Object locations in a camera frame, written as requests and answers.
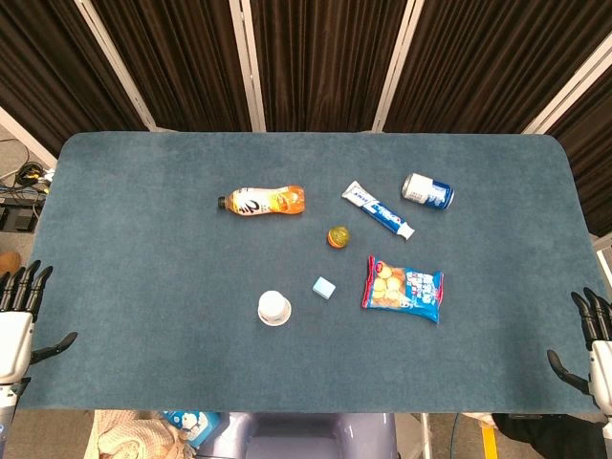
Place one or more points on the white metal rack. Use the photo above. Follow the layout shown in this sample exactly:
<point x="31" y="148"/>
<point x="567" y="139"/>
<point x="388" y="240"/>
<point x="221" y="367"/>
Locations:
<point x="605" y="258"/>

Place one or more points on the blue printed package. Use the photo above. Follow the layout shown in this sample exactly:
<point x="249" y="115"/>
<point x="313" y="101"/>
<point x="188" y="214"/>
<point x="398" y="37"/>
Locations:
<point x="191" y="423"/>

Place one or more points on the brown shoe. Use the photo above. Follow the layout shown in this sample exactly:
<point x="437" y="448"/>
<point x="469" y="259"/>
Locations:
<point x="8" y="263"/>

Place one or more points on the black bag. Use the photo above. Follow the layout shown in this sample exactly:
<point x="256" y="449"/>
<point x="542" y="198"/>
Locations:
<point x="550" y="437"/>

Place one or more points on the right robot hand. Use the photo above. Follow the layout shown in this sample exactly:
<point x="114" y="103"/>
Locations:
<point x="601" y="363"/>

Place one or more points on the dark brown curtain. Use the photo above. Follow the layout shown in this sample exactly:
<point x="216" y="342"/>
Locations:
<point x="43" y="62"/>
<point x="590" y="162"/>
<point x="492" y="62"/>
<point x="181" y="62"/>
<point x="325" y="62"/>

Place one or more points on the yellow orange ball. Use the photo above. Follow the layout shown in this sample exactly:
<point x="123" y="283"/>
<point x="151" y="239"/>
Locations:
<point x="339" y="236"/>

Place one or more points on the beige knitted cloth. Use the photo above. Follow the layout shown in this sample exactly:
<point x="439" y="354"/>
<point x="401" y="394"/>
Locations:
<point x="129" y="437"/>

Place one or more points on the blue snack biscuit bag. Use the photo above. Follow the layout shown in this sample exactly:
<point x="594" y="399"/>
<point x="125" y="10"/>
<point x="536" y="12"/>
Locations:
<point x="406" y="289"/>

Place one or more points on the blue white drink can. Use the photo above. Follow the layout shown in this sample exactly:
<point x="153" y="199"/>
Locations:
<point x="428" y="191"/>

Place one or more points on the black power box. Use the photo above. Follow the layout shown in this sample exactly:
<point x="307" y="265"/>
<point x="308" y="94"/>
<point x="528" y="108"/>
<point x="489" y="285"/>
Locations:
<point x="16" y="215"/>

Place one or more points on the orange drink bottle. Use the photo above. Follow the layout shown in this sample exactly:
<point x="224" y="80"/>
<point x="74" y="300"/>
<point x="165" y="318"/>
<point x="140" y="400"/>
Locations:
<point x="268" y="200"/>

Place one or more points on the white metal stand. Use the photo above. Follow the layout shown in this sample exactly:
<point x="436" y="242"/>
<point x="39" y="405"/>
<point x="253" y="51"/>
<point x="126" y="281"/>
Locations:
<point x="423" y="435"/>

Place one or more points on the light blue block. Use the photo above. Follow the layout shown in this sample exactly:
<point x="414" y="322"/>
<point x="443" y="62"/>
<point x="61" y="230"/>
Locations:
<point x="324" y="287"/>

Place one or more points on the white paper cup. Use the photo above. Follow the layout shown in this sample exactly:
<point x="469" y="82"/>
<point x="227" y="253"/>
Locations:
<point x="274" y="307"/>

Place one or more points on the white frame post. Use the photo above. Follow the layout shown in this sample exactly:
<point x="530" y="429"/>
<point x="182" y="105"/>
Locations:
<point x="24" y="136"/>
<point x="119" y="67"/>
<point x="569" y="86"/>
<point x="248" y="67"/>
<point x="397" y="67"/>

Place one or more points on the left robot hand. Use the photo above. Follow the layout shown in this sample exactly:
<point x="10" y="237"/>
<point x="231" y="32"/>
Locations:
<point x="13" y="342"/>

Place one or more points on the blue table cloth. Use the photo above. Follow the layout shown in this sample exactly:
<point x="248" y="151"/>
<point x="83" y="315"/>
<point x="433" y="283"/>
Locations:
<point x="158" y="287"/>

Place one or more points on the grey robot torso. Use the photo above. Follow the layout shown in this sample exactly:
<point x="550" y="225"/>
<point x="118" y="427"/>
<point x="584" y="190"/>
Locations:
<point x="306" y="437"/>

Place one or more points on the white blue toothpaste tube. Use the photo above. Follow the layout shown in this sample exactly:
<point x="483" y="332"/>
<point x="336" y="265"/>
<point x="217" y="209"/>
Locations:
<point x="378" y="209"/>

